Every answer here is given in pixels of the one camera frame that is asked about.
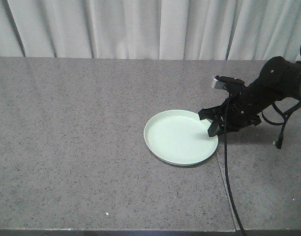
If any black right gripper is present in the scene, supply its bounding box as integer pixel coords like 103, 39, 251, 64
198, 85, 261, 137

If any light green round plate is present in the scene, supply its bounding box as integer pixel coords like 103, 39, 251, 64
144, 110, 218, 166

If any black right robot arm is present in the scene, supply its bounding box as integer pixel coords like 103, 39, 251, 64
198, 57, 301, 137

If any white pleated curtain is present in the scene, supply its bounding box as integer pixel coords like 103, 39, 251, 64
0, 0, 301, 60

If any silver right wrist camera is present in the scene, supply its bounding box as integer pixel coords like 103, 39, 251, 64
212, 75, 245, 89

